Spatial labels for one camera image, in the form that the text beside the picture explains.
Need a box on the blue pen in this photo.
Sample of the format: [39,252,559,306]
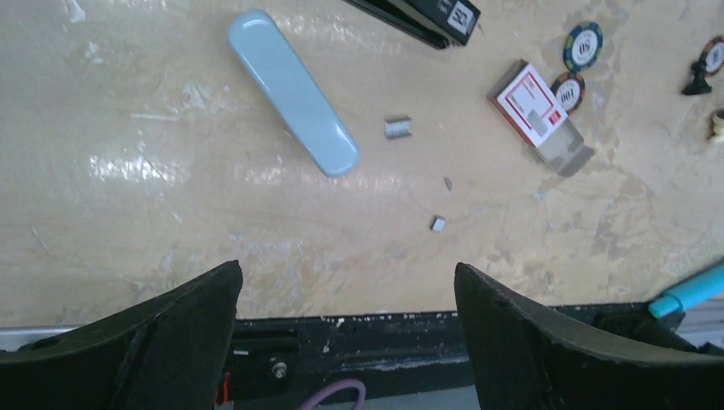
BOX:
[648,262,723,319]

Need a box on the black stapler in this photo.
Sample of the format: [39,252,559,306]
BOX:
[345,0,481,50]

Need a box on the light blue stapler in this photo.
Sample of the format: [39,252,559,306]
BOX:
[227,9,359,178]

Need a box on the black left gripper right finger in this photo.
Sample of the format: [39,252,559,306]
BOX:
[454,263,723,409]

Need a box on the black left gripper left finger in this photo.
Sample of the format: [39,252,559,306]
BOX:
[1,261,243,409]

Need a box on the small staple strip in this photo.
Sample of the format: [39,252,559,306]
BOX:
[384,116,412,140]
[429,215,447,232]

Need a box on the poker chip near box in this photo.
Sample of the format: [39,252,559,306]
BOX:
[551,72,586,114]

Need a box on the cream chess piece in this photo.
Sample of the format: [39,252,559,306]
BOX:
[708,108,724,144]

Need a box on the poker chip above box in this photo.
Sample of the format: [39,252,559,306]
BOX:
[562,21,604,73]

